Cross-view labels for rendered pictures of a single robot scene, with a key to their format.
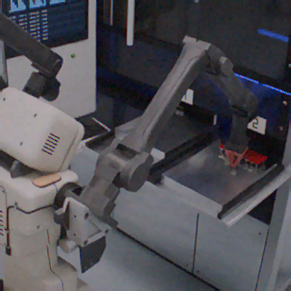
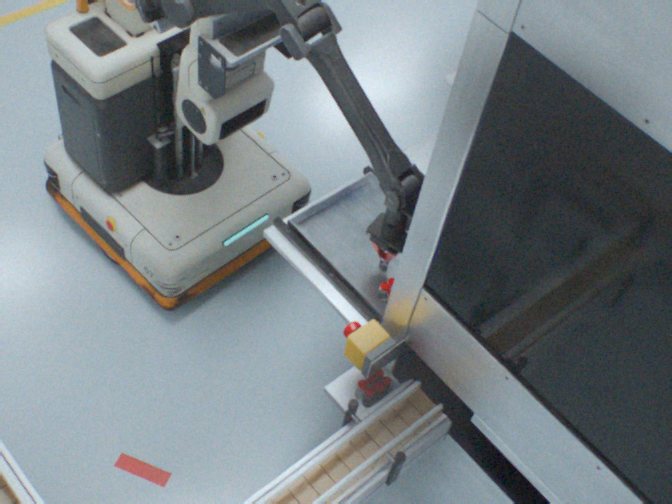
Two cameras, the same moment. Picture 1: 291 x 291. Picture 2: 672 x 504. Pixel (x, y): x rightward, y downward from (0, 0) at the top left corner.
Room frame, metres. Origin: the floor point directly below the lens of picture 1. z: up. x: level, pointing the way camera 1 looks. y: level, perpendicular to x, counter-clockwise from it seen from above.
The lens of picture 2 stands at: (1.50, -1.50, 2.60)
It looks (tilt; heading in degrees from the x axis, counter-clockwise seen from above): 52 degrees down; 92
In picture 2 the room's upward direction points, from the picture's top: 11 degrees clockwise
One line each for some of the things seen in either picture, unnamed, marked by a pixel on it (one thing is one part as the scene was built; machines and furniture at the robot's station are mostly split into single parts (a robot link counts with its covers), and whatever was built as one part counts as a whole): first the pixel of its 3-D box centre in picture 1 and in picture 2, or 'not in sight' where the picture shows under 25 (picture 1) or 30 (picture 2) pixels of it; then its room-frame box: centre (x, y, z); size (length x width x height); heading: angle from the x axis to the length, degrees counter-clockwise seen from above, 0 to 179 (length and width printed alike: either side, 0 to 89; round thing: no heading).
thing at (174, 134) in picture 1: (167, 128); not in sight; (1.84, 0.05, 0.90); 0.34 x 0.26 x 0.04; 142
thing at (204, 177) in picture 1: (220, 173); (376, 245); (1.54, -0.15, 0.90); 0.34 x 0.26 x 0.04; 142
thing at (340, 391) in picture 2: not in sight; (368, 396); (1.59, -0.53, 0.87); 0.14 x 0.13 x 0.02; 142
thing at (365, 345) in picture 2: not in sight; (369, 347); (1.56, -0.49, 1.00); 0.08 x 0.07 x 0.07; 142
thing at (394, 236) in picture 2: (237, 135); (394, 227); (1.56, -0.20, 1.03); 0.10 x 0.07 x 0.07; 156
